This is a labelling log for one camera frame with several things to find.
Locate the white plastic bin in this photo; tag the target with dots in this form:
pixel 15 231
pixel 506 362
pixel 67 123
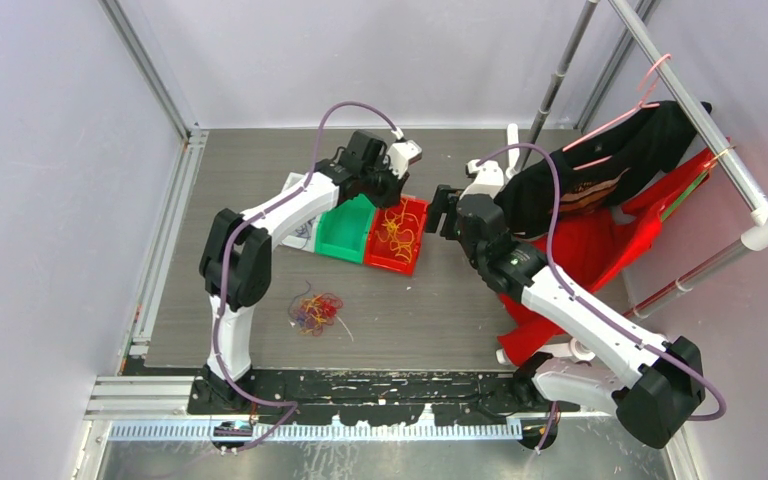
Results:
pixel 303 237

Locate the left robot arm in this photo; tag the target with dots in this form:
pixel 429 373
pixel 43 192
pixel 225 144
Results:
pixel 236 263

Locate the green plastic bin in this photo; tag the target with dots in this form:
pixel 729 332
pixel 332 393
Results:
pixel 342 233

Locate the red plastic bin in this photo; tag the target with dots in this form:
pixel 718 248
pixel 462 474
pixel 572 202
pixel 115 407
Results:
pixel 395 237

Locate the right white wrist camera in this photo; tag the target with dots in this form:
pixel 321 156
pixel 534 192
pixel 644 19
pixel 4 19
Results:
pixel 488 178

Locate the green clothes hanger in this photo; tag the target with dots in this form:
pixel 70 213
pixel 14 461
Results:
pixel 687 192

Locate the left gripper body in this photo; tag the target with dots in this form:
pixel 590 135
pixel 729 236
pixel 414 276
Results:
pixel 386 185

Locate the metal clothes rack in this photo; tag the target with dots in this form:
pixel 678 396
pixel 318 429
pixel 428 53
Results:
pixel 755 239

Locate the pink clothes hanger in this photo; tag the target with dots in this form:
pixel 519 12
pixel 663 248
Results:
pixel 651 80

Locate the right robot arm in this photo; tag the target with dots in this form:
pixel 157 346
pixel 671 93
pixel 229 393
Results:
pixel 652 386

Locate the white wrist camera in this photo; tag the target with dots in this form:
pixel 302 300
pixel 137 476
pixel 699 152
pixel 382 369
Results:
pixel 402 153
pixel 488 178

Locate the red t-shirt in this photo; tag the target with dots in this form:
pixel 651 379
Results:
pixel 593 249

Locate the black t-shirt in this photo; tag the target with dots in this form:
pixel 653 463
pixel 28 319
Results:
pixel 604 171

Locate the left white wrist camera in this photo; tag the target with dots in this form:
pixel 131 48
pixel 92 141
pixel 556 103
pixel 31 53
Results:
pixel 402 153

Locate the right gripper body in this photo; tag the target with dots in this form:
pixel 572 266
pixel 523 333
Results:
pixel 478 255

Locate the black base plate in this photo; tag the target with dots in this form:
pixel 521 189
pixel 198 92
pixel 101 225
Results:
pixel 373 397

